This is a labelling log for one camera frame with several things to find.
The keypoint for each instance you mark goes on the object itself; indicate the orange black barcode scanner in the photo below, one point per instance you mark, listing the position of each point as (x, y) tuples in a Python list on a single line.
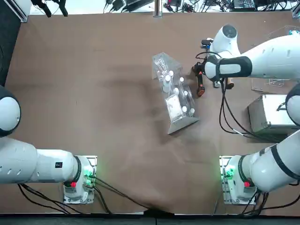
[(200, 90)]

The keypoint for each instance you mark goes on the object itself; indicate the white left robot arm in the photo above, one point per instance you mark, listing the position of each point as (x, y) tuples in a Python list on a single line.
[(47, 166)]

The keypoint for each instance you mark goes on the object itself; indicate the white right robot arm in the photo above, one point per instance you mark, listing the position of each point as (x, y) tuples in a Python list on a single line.
[(269, 58)]

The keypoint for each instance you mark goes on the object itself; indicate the flat white medicine packet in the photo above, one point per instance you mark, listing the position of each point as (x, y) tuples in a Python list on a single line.
[(173, 107)]

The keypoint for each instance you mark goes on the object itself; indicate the small white-capped clear bottle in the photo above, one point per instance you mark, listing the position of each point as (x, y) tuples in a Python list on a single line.
[(192, 110), (176, 90), (185, 93), (184, 108), (181, 79), (171, 73)]

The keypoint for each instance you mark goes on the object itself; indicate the tall slim white bottle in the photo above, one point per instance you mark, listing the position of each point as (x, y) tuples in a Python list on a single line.
[(167, 80)]

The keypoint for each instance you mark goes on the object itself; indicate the clear acrylic tiered shelf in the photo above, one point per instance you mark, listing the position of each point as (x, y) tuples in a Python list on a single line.
[(185, 124)]

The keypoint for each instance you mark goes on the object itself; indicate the shiny clear foil packet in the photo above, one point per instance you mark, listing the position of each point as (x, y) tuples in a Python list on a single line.
[(160, 64)]

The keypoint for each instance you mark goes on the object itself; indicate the flat black electronic device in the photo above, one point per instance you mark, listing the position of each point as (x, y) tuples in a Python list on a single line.
[(138, 2)]

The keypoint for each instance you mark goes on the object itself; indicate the clear acrylic compartment organizer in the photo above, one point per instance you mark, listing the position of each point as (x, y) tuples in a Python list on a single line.
[(257, 85)]

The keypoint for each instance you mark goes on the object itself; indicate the small black power brick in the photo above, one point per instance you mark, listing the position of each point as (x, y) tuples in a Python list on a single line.
[(117, 4)]

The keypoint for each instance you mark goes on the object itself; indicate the silver aluminium carry case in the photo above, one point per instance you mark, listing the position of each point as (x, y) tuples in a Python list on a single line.
[(264, 112)]

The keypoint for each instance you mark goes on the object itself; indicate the black labelled power adapter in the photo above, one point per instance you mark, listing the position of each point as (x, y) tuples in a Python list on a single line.
[(243, 3)]

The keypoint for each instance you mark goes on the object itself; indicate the black tripod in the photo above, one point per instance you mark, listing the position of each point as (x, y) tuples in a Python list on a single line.
[(47, 10)]

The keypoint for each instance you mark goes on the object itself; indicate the blue white capsule bag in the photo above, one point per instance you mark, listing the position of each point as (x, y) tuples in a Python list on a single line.
[(291, 31)]

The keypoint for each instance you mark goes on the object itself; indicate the aluminium profile post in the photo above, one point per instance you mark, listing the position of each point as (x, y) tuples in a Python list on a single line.
[(157, 9)]

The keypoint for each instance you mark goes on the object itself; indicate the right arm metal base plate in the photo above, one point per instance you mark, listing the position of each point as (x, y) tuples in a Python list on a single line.
[(222, 197)]

